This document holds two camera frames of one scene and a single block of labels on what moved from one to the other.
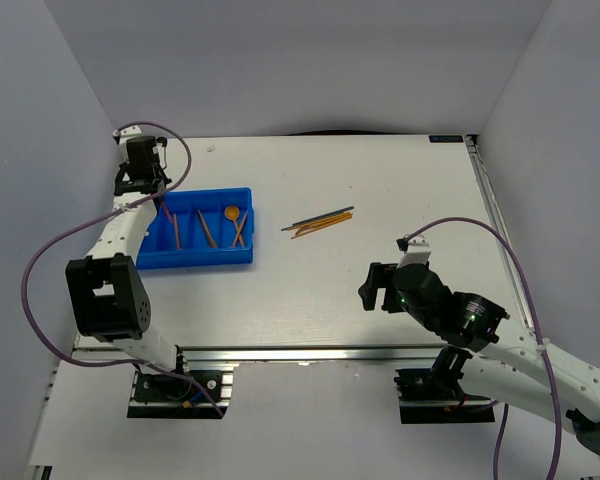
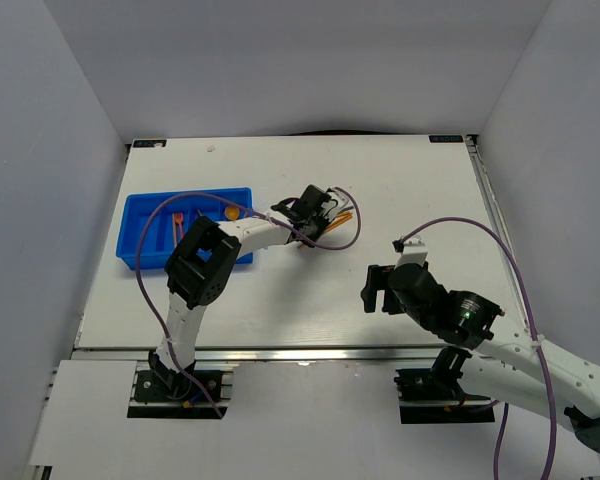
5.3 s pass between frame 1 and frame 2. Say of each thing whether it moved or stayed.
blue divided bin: stayed
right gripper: stayed
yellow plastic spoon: stayed
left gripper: moved
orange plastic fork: moved
